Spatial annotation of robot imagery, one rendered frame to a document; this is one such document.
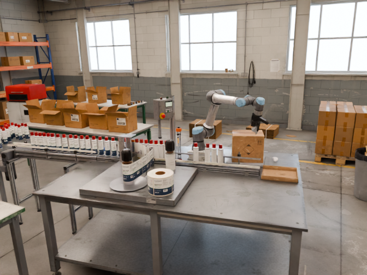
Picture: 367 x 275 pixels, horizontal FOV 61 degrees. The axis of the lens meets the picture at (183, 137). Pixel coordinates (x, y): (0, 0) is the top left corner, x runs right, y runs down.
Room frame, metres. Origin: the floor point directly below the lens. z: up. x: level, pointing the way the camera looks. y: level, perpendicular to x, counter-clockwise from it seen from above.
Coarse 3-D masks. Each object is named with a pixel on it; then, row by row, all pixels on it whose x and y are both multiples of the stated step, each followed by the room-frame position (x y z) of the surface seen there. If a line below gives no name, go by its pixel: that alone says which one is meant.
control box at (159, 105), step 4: (156, 100) 2.93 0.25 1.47; (160, 100) 2.92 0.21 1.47; (164, 100) 2.94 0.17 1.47; (168, 100) 2.97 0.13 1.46; (172, 100) 2.99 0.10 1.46; (156, 104) 2.93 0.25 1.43; (160, 104) 2.91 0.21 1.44; (164, 104) 2.94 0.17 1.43; (156, 108) 2.93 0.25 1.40; (160, 108) 2.91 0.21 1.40; (164, 108) 2.94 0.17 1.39; (168, 108) 2.96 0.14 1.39; (156, 112) 2.94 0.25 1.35; (160, 112) 2.91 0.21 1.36; (164, 112) 2.94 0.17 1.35; (168, 112) 2.96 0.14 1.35; (172, 112) 2.99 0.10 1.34; (156, 116) 2.94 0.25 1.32; (160, 116) 2.90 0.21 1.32; (168, 116) 2.96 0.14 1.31; (172, 116) 2.99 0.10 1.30
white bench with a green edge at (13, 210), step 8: (0, 208) 2.14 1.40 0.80; (8, 208) 2.14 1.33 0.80; (16, 208) 2.13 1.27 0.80; (24, 208) 2.15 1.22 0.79; (0, 216) 2.03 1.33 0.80; (8, 216) 2.03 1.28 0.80; (16, 216) 2.12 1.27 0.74; (0, 224) 2.02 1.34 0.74; (16, 224) 2.11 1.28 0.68; (16, 232) 2.10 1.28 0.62; (16, 240) 2.09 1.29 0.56; (16, 248) 2.09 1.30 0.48; (16, 256) 2.10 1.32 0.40; (24, 256) 2.12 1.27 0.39; (24, 264) 2.11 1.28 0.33; (24, 272) 2.10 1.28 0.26
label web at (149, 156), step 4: (132, 144) 2.96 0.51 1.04; (136, 144) 2.93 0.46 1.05; (140, 144) 2.88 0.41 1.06; (132, 148) 2.95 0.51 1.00; (136, 148) 2.93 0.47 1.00; (140, 148) 2.88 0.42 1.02; (144, 148) 2.84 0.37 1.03; (148, 148) 2.79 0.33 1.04; (144, 152) 2.84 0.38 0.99; (148, 152) 2.80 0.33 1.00; (152, 152) 2.71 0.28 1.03; (140, 156) 2.89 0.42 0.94; (148, 156) 2.59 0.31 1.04; (152, 156) 2.70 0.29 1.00; (148, 160) 2.59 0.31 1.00; (152, 160) 2.70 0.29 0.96; (148, 164) 2.58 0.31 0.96; (152, 164) 2.69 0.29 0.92; (148, 168) 2.58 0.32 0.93
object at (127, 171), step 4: (124, 152) 2.32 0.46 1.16; (128, 152) 2.33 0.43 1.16; (124, 156) 2.32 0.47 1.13; (128, 156) 2.32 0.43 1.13; (124, 160) 2.32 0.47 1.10; (128, 160) 2.32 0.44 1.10; (124, 164) 2.32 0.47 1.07; (128, 164) 2.32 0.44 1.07; (124, 168) 2.32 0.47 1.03; (128, 168) 2.31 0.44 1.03; (124, 172) 2.32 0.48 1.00; (128, 172) 2.31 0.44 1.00; (132, 172) 2.34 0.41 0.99; (124, 176) 2.32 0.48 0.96; (128, 176) 2.31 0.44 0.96; (132, 176) 2.33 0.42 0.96; (124, 180) 2.32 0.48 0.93; (128, 180) 2.31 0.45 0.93; (132, 180) 2.33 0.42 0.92; (128, 184) 2.31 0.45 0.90
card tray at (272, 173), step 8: (264, 168) 2.74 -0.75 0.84; (272, 168) 2.72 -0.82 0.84; (280, 168) 2.70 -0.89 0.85; (288, 168) 2.67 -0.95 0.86; (296, 168) 2.66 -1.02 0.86; (264, 176) 2.49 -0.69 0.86; (272, 176) 2.47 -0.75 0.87; (280, 176) 2.55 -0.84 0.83; (288, 176) 2.54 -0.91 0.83; (296, 176) 2.54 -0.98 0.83
